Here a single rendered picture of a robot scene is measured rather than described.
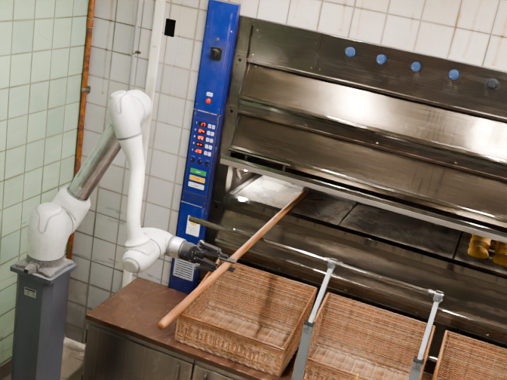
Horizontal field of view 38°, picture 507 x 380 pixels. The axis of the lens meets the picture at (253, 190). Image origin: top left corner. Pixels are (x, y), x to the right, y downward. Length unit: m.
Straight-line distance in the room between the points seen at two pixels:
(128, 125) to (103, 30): 1.12
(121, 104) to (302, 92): 0.99
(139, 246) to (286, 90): 1.13
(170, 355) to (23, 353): 0.69
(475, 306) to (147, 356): 1.60
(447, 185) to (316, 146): 0.65
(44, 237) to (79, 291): 1.36
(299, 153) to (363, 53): 0.58
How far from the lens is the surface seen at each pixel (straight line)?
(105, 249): 4.27
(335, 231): 3.67
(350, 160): 3.55
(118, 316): 3.79
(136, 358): 3.74
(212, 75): 3.68
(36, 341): 3.37
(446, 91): 3.43
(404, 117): 3.46
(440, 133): 3.44
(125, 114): 2.95
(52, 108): 3.90
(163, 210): 4.00
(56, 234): 3.16
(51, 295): 3.25
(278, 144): 3.64
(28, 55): 3.66
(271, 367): 3.50
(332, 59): 3.51
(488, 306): 3.67
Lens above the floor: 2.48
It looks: 19 degrees down
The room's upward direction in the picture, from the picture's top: 10 degrees clockwise
